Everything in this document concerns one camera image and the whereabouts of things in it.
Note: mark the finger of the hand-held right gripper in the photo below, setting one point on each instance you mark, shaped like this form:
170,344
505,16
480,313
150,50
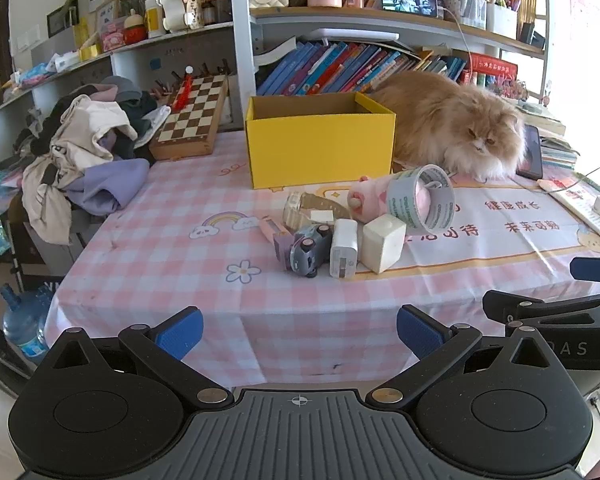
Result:
597,269
500,302

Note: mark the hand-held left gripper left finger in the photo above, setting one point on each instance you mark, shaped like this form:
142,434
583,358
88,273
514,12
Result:
180,332

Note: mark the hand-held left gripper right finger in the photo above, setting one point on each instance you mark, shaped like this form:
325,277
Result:
420,332

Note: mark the white cube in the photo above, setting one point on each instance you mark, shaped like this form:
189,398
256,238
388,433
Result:
382,245

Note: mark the white charger block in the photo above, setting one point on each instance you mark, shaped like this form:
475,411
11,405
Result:
344,250

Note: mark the grey tape roll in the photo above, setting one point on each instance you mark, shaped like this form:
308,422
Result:
405,205

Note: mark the grey-blue toy car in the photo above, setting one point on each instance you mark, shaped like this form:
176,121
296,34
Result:
307,252

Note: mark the pink pig plush toy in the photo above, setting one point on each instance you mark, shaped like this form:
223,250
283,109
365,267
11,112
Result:
367,195

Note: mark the small white adapter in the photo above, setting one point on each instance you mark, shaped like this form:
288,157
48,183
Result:
322,217

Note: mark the cream wristwatch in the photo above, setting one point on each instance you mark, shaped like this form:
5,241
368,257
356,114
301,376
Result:
300,212

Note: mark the yellow cardboard box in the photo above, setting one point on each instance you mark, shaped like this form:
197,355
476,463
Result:
320,150

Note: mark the white printed booklet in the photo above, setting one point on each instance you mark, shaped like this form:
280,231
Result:
585,215

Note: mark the pink checked tablecloth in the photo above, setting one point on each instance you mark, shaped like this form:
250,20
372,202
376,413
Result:
180,240

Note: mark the stack of flat books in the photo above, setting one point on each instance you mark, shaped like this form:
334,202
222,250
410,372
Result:
555,145

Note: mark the black smartphone on table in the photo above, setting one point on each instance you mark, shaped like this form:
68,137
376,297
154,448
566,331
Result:
530,152

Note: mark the blue water jug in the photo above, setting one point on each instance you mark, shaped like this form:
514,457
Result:
22,325

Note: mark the lavender garment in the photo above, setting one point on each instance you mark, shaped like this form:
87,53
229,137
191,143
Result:
110,185

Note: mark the fluffy orange cat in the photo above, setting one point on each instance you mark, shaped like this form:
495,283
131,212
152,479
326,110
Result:
430,115

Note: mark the wooden chess board box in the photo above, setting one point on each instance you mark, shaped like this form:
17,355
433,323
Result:
190,115

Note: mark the pile of clothes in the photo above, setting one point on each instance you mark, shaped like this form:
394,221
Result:
80,135

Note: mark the red printed box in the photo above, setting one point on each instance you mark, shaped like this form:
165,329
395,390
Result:
492,66

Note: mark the red tassel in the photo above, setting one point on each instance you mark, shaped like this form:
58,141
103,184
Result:
182,92

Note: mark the white pen holder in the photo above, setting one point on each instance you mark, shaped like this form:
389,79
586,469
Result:
501,22

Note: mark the row of colourful leaning books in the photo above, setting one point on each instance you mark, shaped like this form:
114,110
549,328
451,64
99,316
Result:
340,67

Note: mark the pink box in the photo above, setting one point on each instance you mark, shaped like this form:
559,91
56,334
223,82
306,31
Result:
112,37

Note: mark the white shelf unit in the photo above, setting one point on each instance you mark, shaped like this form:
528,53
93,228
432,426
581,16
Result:
242,35

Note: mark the red apple-shaped ornament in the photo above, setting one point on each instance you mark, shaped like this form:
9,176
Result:
135,30

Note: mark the white lamp bar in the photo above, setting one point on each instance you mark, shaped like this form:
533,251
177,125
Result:
350,34

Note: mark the smartphone showing video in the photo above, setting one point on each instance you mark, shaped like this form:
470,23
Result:
409,2

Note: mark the white bottle yellow label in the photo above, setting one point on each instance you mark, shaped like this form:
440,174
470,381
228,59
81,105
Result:
155,17

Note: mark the white rabbit ornament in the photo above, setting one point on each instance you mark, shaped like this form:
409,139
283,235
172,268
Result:
180,2

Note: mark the black picture frame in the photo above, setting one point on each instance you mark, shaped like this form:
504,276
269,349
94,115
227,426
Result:
59,22

